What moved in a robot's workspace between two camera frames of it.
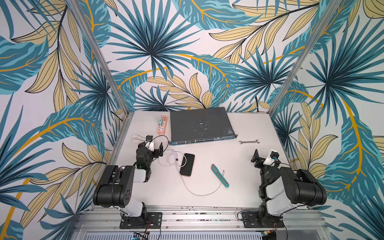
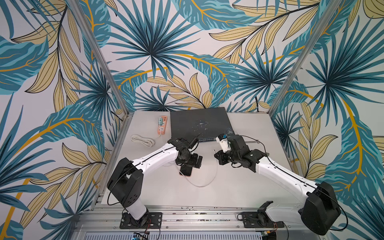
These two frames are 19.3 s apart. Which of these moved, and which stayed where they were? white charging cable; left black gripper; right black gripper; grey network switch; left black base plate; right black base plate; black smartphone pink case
Moved: right black gripper; white charging cable; left black gripper
Stayed: black smartphone pink case; right black base plate; grey network switch; left black base plate
